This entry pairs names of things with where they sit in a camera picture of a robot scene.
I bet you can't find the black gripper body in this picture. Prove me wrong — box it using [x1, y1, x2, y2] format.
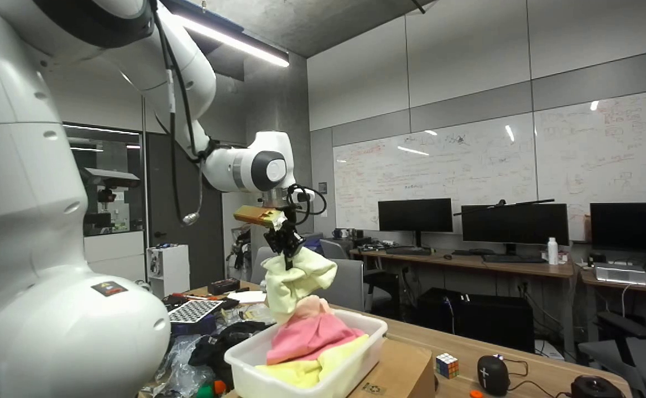
[264, 218, 305, 257]

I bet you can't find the pale green cloth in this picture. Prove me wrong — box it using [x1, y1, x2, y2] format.
[262, 244, 340, 322]

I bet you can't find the pink cloth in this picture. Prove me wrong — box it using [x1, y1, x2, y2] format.
[266, 293, 370, 365]

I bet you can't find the white paper sheet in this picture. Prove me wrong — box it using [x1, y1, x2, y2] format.
[226, 290, 268, 304]

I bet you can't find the small black box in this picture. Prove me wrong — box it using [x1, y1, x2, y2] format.
[206, 277, 241, 296]

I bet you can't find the black bag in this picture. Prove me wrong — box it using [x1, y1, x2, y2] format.
[188, 319, 270, 370]

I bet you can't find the white computer keyboard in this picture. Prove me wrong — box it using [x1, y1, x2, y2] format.
[166, 296, 226, 326]

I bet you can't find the white box appliance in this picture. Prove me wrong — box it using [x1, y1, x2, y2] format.
[147, 243, 193, 298]

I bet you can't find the white plastic bin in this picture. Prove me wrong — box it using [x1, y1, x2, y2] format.
[224, 307, 390, 398]

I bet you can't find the black computer monitor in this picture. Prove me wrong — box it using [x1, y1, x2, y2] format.
[588, 200, 646, 257]
[461, 200, 570, 258]
[377, 197, 455, 250]

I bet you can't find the brown cardboard box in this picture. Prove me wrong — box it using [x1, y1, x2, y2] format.
[348, 338, 438, 398]

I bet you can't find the small Rubik's cube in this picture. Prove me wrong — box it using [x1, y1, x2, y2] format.
[434, 352, 461, 380]

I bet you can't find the ceiling light strip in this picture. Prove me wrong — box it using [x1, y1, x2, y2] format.
[156, 3, 293, 70]

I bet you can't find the black desk keyboard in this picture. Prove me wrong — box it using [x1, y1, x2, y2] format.
[480, 252, 549, 264]

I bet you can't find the black computer mouse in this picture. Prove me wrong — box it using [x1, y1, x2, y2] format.
[476, 352, 512, 396]

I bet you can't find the white plastic bottle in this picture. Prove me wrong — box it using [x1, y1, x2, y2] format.
[544, 235, 562, 268]

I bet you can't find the white flat electronic device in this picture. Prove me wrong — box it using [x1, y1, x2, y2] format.
[595, 262, 646, 286]

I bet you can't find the black rounded device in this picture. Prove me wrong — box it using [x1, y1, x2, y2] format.
[569, 373, 626, 398]

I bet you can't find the dark grey office chair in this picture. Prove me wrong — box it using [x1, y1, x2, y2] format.
[577, 307, 646, 398]

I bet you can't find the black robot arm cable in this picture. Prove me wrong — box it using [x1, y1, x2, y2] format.
[148, 0, 219, 227]

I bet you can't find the wall whiteboard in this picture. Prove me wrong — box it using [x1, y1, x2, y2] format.
[333, 85, 646, 241]

